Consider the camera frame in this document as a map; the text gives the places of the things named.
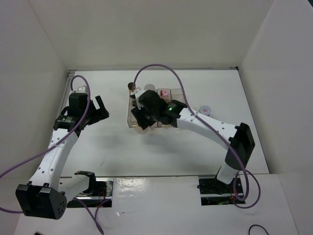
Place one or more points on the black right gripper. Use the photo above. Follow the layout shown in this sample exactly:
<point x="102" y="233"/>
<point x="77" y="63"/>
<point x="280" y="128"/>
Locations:
<point x="142" y="121"/>

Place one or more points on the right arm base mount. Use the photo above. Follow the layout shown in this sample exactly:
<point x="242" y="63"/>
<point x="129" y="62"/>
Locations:
<point x="215" y="193"/>

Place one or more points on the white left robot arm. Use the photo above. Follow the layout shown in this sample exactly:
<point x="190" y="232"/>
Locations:
<point x="43" y="196"/>

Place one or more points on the silver-capped blue-label shaker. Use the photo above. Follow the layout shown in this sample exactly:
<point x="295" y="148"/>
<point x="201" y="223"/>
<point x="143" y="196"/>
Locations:
<point x="149" y="87"/>

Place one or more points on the pink-lid spice jar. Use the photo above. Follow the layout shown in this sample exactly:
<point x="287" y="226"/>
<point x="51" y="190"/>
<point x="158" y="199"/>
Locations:
<point x="165" y="95"/>

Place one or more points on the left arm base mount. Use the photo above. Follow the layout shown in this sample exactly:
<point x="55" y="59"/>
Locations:
<point x="97" y="193"/>

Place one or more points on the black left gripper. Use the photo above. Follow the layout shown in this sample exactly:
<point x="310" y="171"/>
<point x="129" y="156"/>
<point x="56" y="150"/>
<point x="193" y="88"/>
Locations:
<point x="92" y="105"/>

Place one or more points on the clear bin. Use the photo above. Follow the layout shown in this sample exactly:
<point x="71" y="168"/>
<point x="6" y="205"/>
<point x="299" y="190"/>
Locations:
<point x="178" y="94"/>
<point x="131" y="119"/>
<point x="152" y="126"/>
<point x="159" y="124"/>

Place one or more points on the yellow-lid spice jar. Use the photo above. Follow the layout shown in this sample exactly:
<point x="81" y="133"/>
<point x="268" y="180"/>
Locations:
<point x="141" y="131"/>

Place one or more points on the white-lid red-logo spice jar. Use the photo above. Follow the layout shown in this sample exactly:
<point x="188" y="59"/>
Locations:
<point x="205" y="110"/>

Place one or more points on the gold-capped dark sauce bottle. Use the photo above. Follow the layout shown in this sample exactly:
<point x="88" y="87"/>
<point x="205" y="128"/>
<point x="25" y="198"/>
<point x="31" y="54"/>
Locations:
<point x="130" y="86"/>

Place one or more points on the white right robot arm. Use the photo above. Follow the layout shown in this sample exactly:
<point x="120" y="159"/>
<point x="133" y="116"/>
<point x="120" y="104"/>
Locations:
<point x="236" y="139"/>

